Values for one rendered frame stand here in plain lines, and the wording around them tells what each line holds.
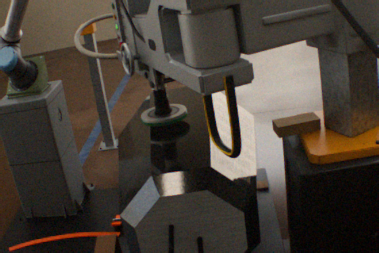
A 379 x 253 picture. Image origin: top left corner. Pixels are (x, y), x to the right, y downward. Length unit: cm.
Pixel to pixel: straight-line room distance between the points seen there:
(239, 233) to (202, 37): 80
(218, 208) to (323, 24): 81
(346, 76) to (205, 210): 77
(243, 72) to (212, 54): 13
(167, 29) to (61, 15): 771
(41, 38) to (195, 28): 819
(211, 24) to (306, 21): 40
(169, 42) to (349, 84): 73
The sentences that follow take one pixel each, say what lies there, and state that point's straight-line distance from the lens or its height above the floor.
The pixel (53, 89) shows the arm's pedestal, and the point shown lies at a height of 84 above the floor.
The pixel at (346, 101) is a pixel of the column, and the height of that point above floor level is 94.
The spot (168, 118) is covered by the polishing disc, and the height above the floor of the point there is 86.
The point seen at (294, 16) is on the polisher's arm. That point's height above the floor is 134.
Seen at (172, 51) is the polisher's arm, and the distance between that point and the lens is 199.
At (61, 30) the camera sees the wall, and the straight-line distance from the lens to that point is 969.
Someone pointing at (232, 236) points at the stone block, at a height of 53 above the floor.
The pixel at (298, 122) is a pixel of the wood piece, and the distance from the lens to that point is 232.
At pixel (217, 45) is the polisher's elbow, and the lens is 175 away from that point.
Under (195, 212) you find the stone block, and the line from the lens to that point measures 207.
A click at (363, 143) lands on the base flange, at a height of 78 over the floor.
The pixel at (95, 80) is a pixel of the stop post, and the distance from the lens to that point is 445.
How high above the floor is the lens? 170
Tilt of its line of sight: 21 degrees down
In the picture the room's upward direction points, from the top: 9 degrees counter-clockwise
